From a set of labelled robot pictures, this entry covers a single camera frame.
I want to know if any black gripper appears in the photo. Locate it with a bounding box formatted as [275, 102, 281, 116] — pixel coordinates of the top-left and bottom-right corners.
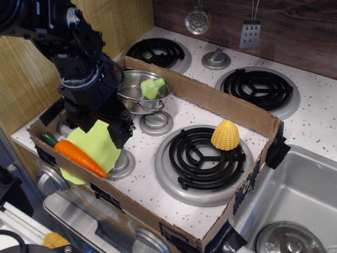
[57, 64, 134, 149]

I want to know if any green toy broccoli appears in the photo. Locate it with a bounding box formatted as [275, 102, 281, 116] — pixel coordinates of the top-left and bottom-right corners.
[141, 78, 165, 100]

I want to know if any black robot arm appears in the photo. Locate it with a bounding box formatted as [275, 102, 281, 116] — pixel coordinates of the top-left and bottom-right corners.
[1, 1, 134, 149]

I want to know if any light green plastic plate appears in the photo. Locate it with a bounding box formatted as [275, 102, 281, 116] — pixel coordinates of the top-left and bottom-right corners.
[66, 120, 121, 173]

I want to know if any small silver metal pot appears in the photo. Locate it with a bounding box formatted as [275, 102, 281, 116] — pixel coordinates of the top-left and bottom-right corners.
[117, 70, 172, 114]

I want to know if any orange toy carrot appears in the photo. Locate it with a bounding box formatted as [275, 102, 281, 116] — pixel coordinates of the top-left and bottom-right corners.
[41, 132, 107, 178]

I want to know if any silver lower stove knob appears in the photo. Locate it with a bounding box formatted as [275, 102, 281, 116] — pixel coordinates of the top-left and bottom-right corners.
[106, 149, 135, 181]

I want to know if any silver stove knob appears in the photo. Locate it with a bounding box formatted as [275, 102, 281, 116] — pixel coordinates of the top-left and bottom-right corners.
[140, 111, 174, 137]
[106, 149, 135, 181]
[202, 48, 231, 70]

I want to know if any silver centre stove knob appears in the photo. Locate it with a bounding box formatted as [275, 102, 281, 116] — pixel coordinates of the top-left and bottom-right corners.
[140, 111, 174, 137]

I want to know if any brown cardboard fence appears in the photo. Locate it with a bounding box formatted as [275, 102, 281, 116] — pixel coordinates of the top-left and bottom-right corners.
[28, 57, 290, 252]

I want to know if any silver front left knob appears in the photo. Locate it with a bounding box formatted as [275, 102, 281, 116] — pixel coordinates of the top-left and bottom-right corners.
[37, 165, 69, 196]

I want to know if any back left black burner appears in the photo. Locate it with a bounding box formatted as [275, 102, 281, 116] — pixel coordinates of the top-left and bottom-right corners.
[122, 38, 192, 74]

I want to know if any front right black burner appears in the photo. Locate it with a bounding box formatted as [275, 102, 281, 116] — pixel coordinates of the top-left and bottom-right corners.
[154, 124, 255, 207]

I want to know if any silver front right knob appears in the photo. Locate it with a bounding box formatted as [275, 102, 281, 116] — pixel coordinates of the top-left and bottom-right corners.
[132, 228, 171, 253]

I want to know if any yellow toy corn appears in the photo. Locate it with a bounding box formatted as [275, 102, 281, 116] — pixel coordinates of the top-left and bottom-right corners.
[211, 120, 240, 151]

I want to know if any yellow object at bottom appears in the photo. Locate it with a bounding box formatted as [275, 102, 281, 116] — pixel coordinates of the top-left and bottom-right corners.
[42, 232, 69, 249]

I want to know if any silver back stove knob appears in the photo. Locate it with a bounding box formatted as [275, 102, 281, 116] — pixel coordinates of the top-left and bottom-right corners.
[202, 48, 231, 70]

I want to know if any hanging silver strainer ladle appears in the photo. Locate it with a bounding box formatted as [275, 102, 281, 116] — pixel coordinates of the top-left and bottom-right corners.
[184, 0, 211, 35]

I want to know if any back right black burner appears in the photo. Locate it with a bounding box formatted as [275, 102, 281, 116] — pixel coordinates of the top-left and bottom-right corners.
[215, 67, 301, 120]

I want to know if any hanging silver slotted spatula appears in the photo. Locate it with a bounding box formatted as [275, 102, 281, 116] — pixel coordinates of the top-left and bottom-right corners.
[239, 1, 261, 49]

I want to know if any stainless steel sink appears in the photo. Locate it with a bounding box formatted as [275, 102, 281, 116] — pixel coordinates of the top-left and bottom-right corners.
[234, 145, 336, 252]

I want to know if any silver sink drain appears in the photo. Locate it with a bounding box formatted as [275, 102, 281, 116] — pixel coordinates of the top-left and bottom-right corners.
[254, 221, 328, 253]

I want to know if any silver oven door handle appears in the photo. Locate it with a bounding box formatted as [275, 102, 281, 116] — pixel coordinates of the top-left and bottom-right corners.
[43, 193, 133, 252]

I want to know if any black cable at bottom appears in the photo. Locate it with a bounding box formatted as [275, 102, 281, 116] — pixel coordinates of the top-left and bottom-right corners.
[0, 229, 28, 253]

